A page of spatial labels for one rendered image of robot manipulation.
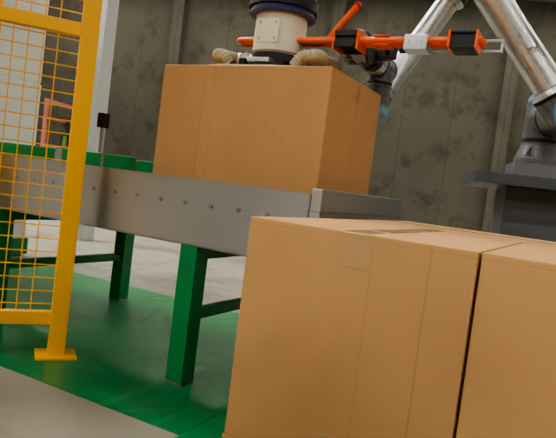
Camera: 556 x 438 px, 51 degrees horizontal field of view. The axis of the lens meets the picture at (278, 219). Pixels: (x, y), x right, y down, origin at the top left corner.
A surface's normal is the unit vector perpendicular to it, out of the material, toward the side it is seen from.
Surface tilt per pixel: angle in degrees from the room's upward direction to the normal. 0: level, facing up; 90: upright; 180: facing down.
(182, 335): 90
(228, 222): 90
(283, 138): 90
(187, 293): 90
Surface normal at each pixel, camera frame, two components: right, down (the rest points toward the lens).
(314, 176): -0.49, -0.02
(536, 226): -0.21, 0.03
